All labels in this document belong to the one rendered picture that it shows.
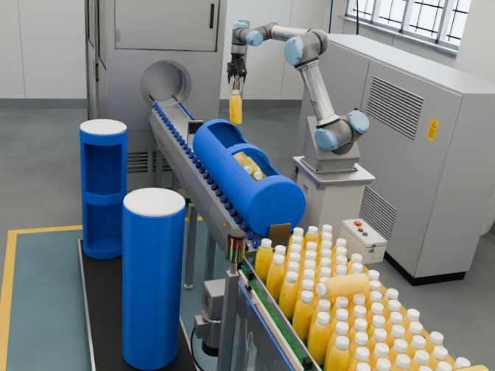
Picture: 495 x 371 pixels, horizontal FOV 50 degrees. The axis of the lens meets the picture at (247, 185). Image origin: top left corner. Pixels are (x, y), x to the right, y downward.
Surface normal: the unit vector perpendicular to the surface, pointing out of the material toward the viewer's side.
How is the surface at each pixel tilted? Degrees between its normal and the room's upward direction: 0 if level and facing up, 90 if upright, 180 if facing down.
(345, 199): 90
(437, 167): 90
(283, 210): 90
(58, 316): 0
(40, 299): 0
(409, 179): 90
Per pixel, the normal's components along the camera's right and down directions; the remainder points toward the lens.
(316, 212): -0.44, 0.33
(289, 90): 0.32, 0.42
